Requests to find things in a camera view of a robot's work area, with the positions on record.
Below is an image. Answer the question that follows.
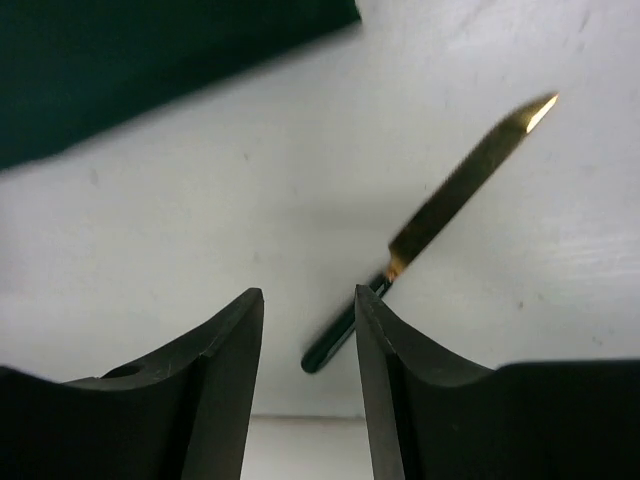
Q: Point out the dark green cloth napkin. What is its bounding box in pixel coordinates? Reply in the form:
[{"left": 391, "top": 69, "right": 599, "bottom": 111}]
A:
[{"left": 1, "top": 1, "right": 360, "bottom": 169}]

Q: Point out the gold knife green handle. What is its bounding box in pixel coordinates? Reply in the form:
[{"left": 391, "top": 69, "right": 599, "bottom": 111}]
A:
[{"left": 301, "top": 92, "right": 560, "bottom": 375}]

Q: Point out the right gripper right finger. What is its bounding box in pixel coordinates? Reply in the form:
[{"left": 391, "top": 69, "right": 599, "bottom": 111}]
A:
[{"left": 355, "top": 286, "right": 639, "bottom": 479}]

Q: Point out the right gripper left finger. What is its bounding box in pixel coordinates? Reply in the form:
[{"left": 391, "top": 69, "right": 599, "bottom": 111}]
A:
[{"left": 1, "top": 288, "right": 264, "bottom": 479}]

